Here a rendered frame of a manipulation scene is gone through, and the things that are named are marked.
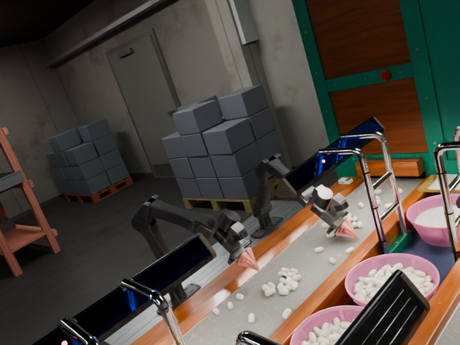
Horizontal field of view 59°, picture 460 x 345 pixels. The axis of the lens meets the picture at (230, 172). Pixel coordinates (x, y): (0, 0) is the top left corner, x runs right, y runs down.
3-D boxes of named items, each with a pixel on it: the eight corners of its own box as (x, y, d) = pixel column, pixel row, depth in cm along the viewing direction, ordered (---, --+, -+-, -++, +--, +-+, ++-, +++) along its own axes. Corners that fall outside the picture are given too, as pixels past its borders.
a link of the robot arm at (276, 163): (320, 189, 161) (272, 147, 178) (303, 198, 157) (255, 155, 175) (315, 209, 169) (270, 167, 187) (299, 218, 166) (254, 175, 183)
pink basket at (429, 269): (345, 333, 119) (337, 306, 117) (358, 278, 141) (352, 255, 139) (446, 337, 106) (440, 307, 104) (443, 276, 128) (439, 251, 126)
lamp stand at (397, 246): (341, 259, 156) (311, 151, 144) (367, 233, 168) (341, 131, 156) (388, 267, 142) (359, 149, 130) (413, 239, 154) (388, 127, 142)
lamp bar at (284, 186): (276, 198, 136) (270, 178, 134) (367, 132, 173) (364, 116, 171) (295, 198, 130) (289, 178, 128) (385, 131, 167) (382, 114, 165)
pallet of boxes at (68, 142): (133, 183, 707) (106, 118, 675) (95, 203, 658) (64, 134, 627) (103, 183, 790) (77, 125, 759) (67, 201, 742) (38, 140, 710)
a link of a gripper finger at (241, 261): (270, 257, 142) (250, 239, 146) (256, 267, 138) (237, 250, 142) (265, 267, 147) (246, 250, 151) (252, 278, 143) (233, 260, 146)
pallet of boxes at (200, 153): (293, 182, 456) (263, 83, 425) (252, 213, 409) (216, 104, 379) (226, 182, 535) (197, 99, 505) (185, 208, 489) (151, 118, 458)
